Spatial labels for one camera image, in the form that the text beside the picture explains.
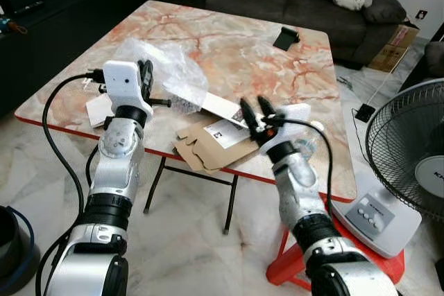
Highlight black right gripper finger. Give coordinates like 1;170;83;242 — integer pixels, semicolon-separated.
239;97;261;130
257;95;279;125

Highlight clear plastic bag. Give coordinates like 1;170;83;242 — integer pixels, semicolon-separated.
113;37;210;114

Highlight clear plastic water bottle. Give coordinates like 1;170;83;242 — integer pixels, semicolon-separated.
293;121;326;159

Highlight marble pattern folding table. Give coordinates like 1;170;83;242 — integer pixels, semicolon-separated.
14;0;358;236

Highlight brown cardboard piece with label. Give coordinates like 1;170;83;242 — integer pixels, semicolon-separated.
171;117;270;175

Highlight black phone stand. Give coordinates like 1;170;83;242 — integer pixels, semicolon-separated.
273;26;301;52

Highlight black tv console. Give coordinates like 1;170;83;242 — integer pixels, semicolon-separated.
0;0;155;118

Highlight black power adapter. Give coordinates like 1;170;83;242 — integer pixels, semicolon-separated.
355;103;376;124

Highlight white fan black grille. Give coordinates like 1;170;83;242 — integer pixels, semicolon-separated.
329;79;444;259

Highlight brown cardboard box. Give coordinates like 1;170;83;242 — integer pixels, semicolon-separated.
367;24;421;74

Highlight red plastic stool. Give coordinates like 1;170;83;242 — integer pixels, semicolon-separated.
266;209;407;292

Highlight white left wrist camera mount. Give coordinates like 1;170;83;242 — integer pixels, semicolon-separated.
102;60;155;119

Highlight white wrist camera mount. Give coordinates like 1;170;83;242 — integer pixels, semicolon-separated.
102;60;155;119
276;103;312;137

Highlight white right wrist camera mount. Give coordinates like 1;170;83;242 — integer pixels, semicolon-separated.
276;103;312;137

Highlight blue item brown strap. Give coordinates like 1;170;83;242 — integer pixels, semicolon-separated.
0;15;28;36

